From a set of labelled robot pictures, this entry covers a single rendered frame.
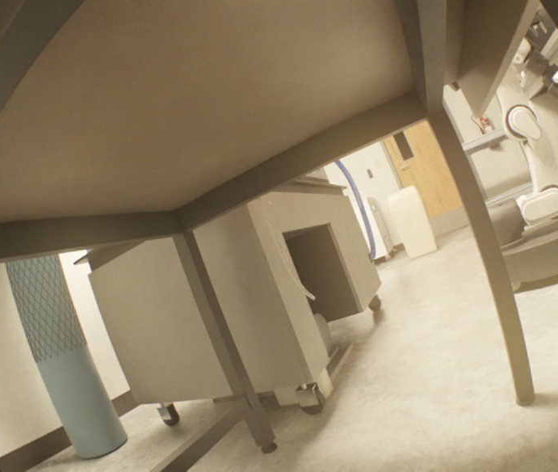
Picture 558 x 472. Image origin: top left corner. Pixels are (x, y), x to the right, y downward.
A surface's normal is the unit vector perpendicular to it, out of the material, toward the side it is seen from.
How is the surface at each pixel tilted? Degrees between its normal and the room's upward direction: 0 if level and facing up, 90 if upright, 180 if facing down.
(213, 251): 90
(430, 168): 90
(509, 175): 90
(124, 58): 180
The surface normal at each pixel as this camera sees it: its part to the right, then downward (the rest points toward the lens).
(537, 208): -0.51, 0.14
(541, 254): -0.71, 0.22
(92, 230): 0.84, -0.35
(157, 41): 0.36, 0.93
